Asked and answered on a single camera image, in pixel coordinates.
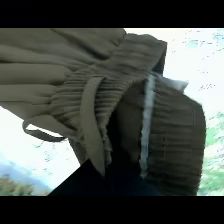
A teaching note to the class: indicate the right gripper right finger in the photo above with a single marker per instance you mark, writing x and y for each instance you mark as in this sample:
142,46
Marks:
136,188

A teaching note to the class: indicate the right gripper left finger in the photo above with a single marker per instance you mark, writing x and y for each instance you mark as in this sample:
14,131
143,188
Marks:
81,181

